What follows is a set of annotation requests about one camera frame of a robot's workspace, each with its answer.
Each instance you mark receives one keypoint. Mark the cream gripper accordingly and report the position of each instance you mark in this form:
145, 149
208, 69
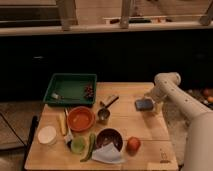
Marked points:
157, 107

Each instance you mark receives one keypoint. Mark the blue sponge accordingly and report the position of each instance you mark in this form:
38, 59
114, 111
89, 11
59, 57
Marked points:
144, 104

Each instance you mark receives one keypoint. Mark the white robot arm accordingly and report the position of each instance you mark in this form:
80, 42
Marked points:
199, 144

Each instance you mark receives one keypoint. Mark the green cup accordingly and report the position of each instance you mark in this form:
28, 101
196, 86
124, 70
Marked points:
78, 145

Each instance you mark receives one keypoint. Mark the small wooden block brush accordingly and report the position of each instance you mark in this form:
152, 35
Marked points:
107, 100

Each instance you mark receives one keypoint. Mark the dark purple bowl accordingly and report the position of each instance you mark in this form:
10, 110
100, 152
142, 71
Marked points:
107, 136

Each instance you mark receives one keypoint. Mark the grey cloth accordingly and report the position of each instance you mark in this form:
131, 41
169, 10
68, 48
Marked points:
108, 154

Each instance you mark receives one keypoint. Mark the bunch of dark grapes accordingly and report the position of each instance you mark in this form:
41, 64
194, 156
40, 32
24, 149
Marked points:
89, 91

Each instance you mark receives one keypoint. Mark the green cucumber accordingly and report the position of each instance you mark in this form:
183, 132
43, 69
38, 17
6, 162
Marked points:
92, 139

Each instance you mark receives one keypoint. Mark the orange bowl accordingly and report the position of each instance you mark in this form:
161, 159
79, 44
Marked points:
80, 119

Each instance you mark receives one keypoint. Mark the green plastic tray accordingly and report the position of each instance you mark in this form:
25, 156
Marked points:
70, 85

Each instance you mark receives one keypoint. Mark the white spatula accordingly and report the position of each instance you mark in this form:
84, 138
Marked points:
69, 136

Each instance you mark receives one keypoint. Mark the yellow corn cob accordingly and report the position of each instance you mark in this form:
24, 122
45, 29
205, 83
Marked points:
62, 120

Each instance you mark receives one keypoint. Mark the metal fork in tray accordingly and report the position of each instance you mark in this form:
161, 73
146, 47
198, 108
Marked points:
58, 97

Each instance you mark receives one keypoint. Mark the white round container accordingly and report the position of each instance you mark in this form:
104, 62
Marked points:
47, 135

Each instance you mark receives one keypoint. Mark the black table leg stand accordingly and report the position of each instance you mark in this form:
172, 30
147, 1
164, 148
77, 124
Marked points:
34, 124

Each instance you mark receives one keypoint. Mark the metal cup with handle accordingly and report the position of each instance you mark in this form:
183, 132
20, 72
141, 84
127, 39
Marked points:
104, 113

